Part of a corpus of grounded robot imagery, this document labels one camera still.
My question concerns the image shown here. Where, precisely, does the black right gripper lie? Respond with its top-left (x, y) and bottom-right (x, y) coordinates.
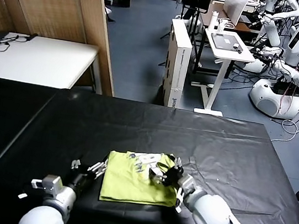
top-left (146, 151), bottom-right (188, 190)

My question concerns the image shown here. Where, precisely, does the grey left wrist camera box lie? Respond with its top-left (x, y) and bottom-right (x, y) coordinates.
top-left (30, 172), bottom-right (63, 194)

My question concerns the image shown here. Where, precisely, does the tall white cardboard box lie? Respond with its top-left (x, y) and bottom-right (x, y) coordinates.
top-left (159, 18), bottom-right (196, 110)

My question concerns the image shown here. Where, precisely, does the white table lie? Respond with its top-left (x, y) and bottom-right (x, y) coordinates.
top-left (0, 30), bottom-right (109, 95)

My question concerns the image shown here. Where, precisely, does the small white cup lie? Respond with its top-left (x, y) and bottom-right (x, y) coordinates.
top-left (216, 18), bottom-right (227, 35)

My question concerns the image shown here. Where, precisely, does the lime green t-shirt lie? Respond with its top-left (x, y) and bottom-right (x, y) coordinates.
top-left (98, 145), bottom-right (185, 212)

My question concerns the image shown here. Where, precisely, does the black power strip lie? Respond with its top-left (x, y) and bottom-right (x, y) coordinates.
top-left (25, 33), bottom-right (39, 43)

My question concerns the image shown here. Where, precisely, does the wooden partition screen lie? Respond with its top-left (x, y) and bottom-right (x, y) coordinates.
top-left (0, 0), bottom-right (128, 98)

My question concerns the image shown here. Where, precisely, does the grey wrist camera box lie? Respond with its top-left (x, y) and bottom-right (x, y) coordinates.
top-left (174, 173), bottom-right (199, 205)
top-left (30, 172), bottom-right (63, 194)

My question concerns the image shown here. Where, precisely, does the tall white bottle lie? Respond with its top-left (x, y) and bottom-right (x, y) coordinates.
top-left (207, 11), bottom-right (219, 33)

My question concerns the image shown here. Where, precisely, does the black tripod stand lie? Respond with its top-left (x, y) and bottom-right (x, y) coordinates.
top-left (159, 22), bottom-right (179, 42)

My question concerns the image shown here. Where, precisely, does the small black device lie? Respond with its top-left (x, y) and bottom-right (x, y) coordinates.
top-left (231, 43), bottom-right (245, 55)

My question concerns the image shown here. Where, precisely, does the white floor cable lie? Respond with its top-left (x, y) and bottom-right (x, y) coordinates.
top-left (270, 116), bottom-right (299, 146)

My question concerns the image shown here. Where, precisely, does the black cable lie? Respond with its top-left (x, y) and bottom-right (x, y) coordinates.
top-left (0, 30), bottom-right (31, 56)

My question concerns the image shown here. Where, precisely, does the white rounded robot base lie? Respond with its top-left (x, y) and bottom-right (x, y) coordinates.
top-left (241, 57), bottom-right (270, 76)

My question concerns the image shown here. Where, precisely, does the grey laptop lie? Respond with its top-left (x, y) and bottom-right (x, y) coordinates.
top-left (209, 32), bottom-right (246, 54)

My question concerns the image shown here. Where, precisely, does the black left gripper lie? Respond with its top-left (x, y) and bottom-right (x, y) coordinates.
top-left (67, 154), bottom-right (109, 194)

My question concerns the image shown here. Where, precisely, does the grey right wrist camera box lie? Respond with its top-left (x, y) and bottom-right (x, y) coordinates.
top-left (174, 173), bottom-right (199, 205)

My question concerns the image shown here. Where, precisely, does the white curved panel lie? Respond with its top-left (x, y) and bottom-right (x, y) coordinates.
top-left (220, 0), bottom-right (257, 29)

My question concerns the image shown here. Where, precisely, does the white height-adjustable desk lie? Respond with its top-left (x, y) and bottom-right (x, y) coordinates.
top-left (186, 26), bottom-right (259, 121)

